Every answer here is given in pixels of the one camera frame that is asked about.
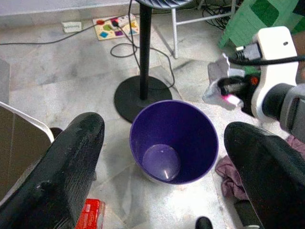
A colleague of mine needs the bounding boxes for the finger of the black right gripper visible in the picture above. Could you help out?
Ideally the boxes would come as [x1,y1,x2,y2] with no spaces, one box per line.
[218,77,239,96]

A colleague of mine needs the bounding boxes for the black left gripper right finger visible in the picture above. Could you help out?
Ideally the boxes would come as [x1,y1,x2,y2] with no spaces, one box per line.
[224,121,305,229]

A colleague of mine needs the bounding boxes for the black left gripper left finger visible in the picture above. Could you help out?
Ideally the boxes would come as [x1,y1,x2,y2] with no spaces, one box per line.
[0,112,106,229]

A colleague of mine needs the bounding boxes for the white paper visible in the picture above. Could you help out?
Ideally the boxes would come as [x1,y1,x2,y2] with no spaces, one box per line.
[202,52,246,111]

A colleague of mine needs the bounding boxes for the mauve crumpled cloth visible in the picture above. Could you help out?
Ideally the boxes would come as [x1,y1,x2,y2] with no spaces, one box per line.
[215,135,305,201]

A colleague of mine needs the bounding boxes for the red printed box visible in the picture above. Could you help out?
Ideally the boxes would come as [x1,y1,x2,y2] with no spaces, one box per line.
[75,198,106,229]

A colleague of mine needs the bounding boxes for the white framed brown panel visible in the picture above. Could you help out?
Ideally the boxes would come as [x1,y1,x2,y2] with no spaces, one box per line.
[0,101,55,206]

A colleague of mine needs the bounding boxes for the green plastic stool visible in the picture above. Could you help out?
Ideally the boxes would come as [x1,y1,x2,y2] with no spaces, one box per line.
[218,0,305,50]

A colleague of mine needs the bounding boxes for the purple waste bin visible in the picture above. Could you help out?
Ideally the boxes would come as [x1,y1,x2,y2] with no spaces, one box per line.
[129,99,220,185]

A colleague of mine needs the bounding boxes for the white power strip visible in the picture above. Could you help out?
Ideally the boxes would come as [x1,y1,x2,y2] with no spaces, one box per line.
[111,15,137,27]

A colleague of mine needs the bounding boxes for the colourful shape puzzle board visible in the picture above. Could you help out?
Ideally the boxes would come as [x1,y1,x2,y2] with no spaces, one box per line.
[92,13,140,41]

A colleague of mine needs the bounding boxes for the white label card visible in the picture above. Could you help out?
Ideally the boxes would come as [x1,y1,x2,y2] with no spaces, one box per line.
[61,21,82,33]

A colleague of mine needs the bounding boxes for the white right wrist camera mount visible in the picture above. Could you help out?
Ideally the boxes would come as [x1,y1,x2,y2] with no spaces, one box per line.
[251,25,299,124]

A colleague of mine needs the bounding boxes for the black fan power cable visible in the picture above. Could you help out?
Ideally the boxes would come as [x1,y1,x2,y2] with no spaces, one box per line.
[110,0,176,89]

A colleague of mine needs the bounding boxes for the tangled black cables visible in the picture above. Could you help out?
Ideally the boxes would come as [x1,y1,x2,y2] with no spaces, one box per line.
[202,0,239,30]

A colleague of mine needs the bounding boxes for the white metal rack frame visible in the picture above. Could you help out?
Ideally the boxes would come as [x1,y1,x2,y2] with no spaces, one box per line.
[171,0,237,59]

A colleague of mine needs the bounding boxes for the black pedestal fan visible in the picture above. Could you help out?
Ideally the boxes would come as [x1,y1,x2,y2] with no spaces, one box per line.
[113,0,191,124]

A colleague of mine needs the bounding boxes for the thin black floor cable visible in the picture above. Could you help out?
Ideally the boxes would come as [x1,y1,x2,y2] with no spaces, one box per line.
[0,22,115,46]

